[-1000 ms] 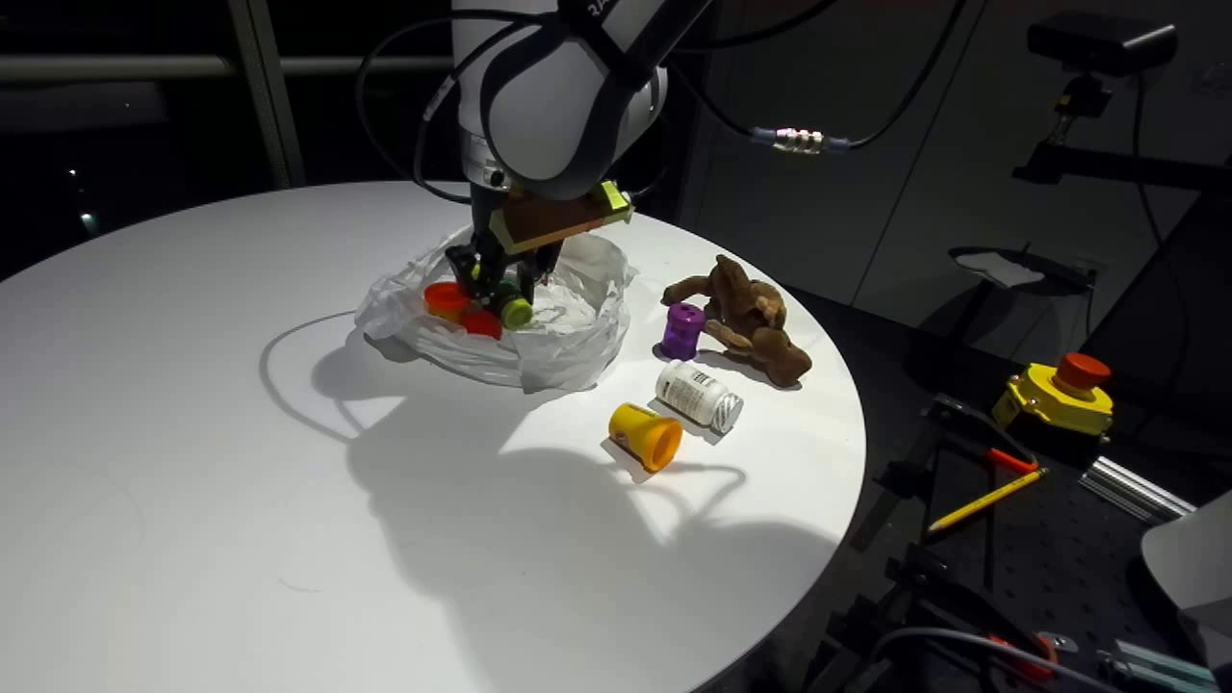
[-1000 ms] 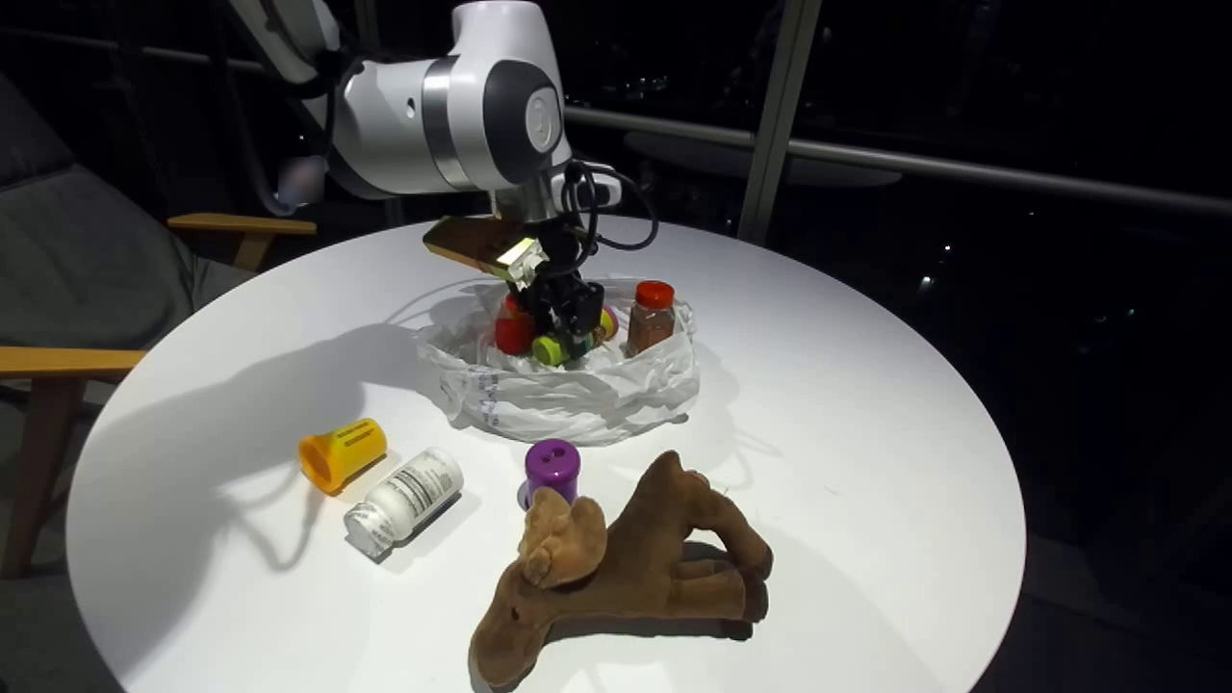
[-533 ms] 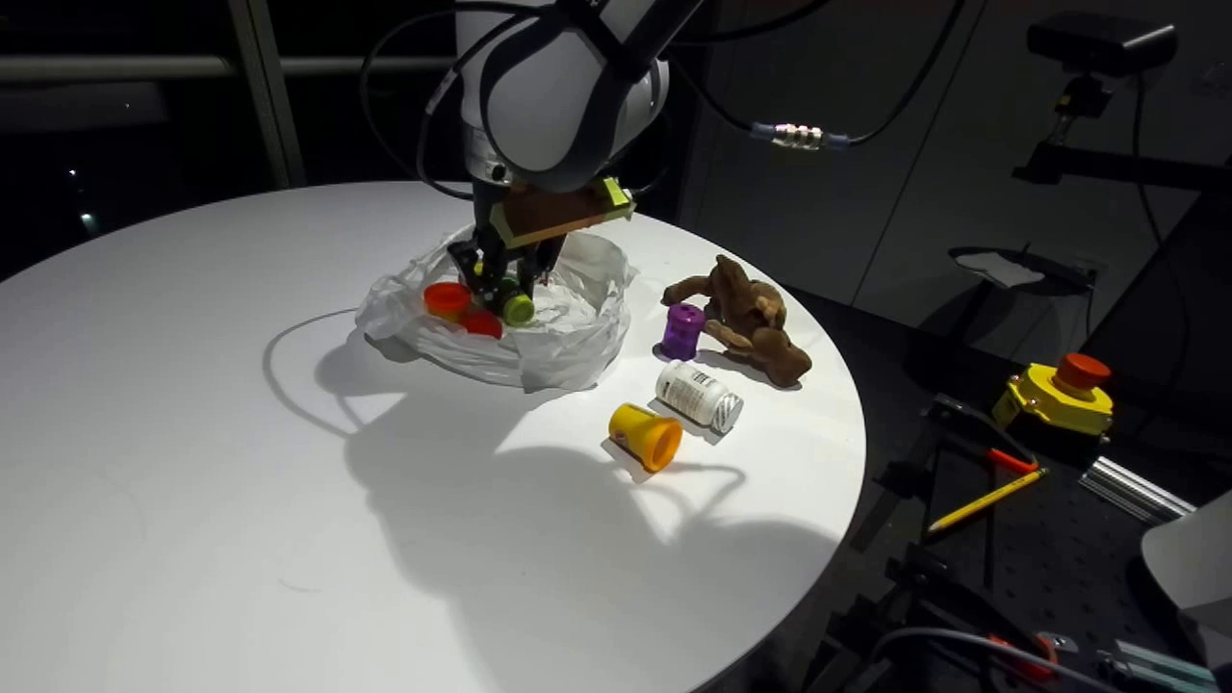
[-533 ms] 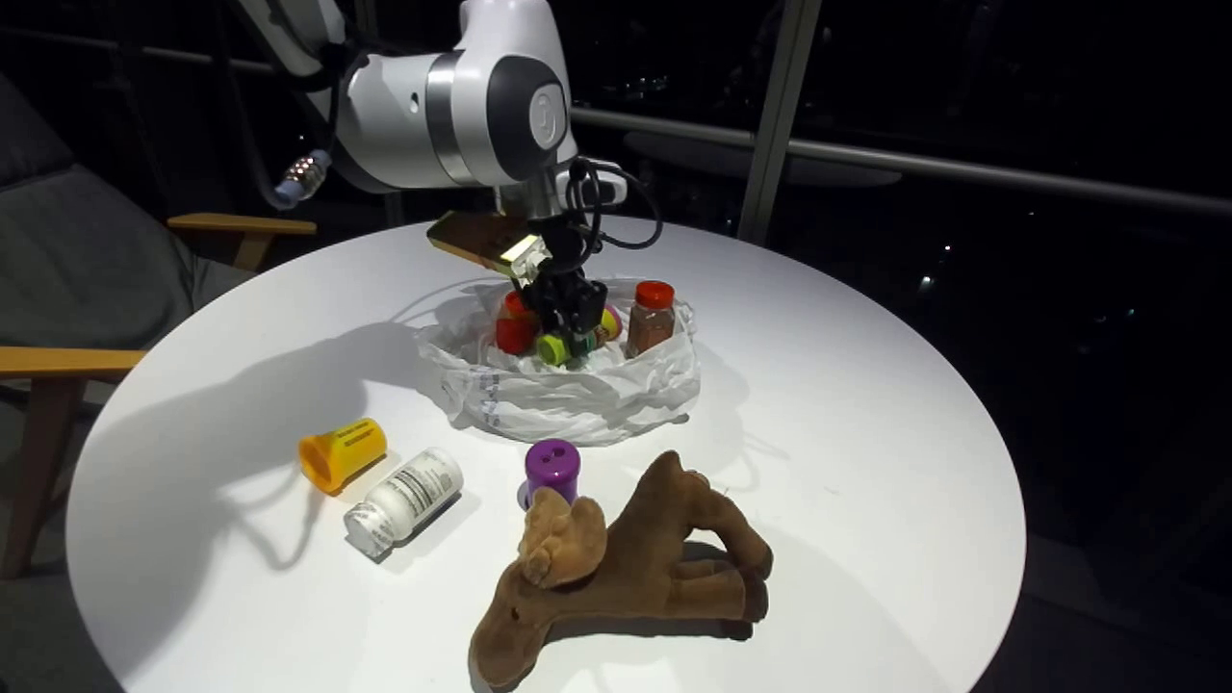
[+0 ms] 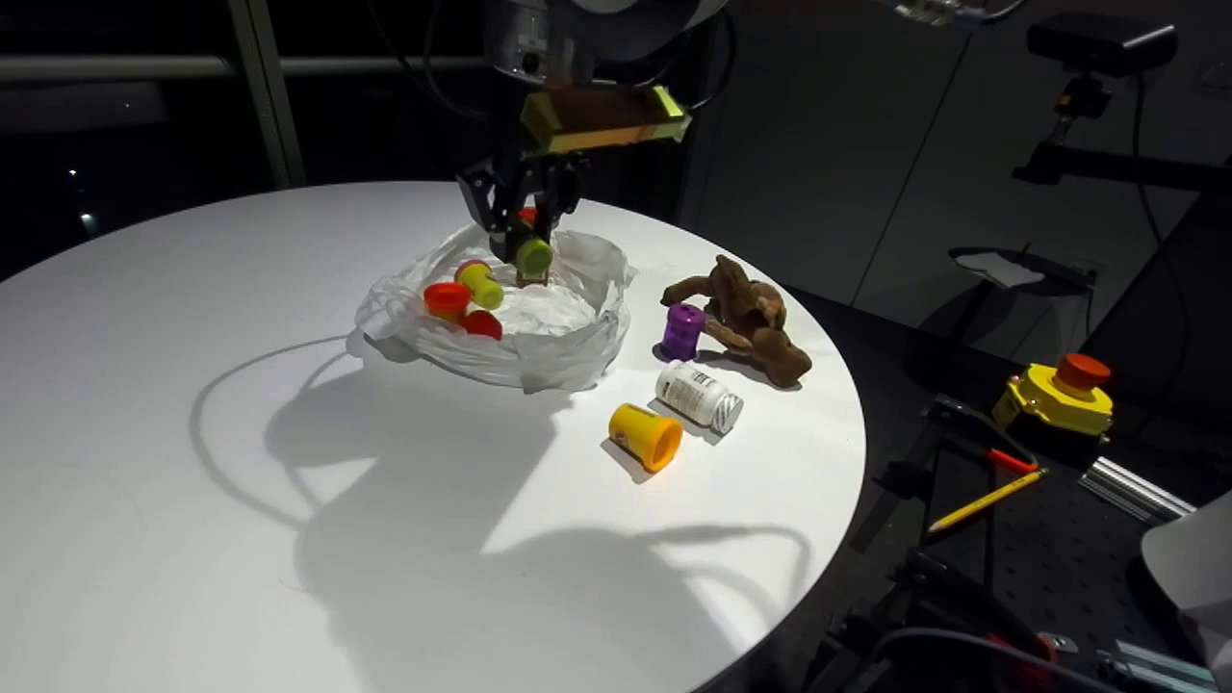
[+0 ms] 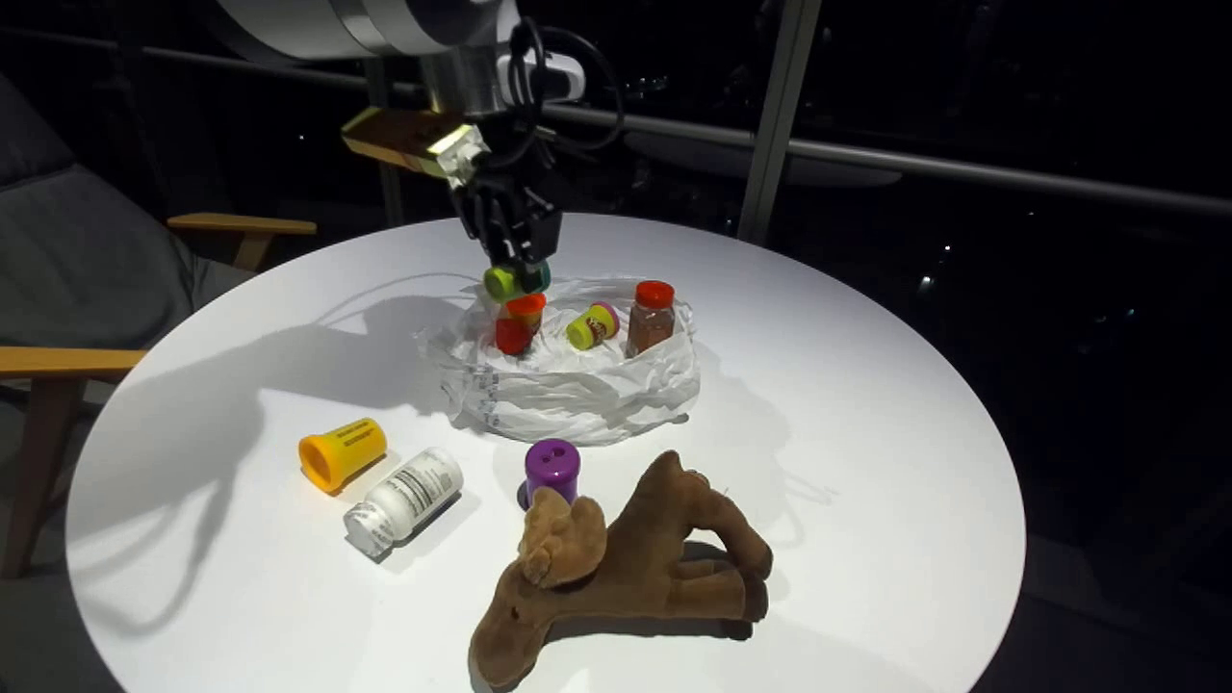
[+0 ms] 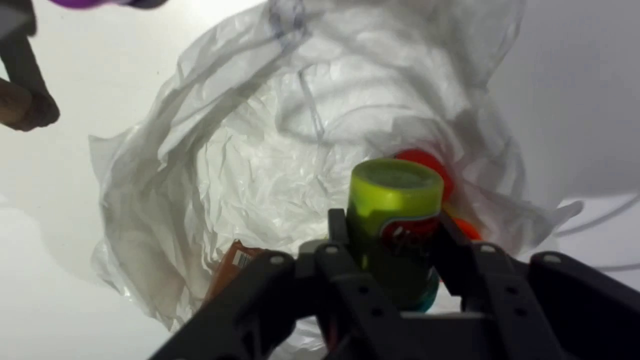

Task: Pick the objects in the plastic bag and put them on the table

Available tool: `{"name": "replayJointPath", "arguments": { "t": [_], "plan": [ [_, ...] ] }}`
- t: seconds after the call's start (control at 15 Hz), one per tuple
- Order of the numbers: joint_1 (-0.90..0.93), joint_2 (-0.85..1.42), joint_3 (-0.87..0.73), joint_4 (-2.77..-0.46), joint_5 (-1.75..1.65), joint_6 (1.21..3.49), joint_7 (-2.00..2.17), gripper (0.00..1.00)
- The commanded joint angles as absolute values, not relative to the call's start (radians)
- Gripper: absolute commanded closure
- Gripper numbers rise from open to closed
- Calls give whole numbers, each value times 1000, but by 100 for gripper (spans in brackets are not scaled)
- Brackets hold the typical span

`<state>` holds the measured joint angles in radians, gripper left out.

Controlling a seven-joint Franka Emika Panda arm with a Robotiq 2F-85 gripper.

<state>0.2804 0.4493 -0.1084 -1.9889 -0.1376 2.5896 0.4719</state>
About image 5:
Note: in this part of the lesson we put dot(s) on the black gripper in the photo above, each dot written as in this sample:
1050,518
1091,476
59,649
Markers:
521,180

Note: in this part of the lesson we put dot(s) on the purple dough tub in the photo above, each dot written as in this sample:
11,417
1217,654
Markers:
684,332

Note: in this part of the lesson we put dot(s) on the yellow dough tub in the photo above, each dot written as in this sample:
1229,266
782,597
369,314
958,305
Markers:
643,438

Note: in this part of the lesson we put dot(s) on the brown plush toy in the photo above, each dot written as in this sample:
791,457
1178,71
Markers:
752,314

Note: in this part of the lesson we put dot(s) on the white pill bottle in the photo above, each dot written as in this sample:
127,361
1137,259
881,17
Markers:
697,397

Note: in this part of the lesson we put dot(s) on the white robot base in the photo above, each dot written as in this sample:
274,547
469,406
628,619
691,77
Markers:
1194,562

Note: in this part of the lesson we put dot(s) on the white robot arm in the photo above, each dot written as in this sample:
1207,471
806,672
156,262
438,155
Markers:
602,23

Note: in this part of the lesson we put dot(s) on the white plastic bag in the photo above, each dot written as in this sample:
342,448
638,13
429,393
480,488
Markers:
562,332

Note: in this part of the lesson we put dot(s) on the spice jar with red lid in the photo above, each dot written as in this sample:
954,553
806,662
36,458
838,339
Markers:
530,218

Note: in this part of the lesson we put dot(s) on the yellow-green dough tub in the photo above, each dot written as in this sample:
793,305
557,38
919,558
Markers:
480,284

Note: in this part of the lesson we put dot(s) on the orange dough tub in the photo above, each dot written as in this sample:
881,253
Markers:
444,296

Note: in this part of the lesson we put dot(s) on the white card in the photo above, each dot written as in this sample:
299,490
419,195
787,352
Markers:
1000,266

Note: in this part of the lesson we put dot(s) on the yellow pencil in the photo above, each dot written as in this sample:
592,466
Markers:
987,498

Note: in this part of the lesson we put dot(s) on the yellow emergency stop button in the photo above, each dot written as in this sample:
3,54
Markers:
1066,393

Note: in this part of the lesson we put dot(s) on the aluminium profile bar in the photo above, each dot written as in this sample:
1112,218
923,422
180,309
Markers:
1137,488

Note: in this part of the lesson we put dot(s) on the grey window frame post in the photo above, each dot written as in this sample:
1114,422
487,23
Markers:
266,90

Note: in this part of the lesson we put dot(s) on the grey window rail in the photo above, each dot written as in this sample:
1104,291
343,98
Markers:
127,65

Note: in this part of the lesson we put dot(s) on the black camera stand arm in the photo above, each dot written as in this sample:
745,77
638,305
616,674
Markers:
1119,164

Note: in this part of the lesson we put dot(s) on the black camera on stand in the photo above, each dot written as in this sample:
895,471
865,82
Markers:
1104,38

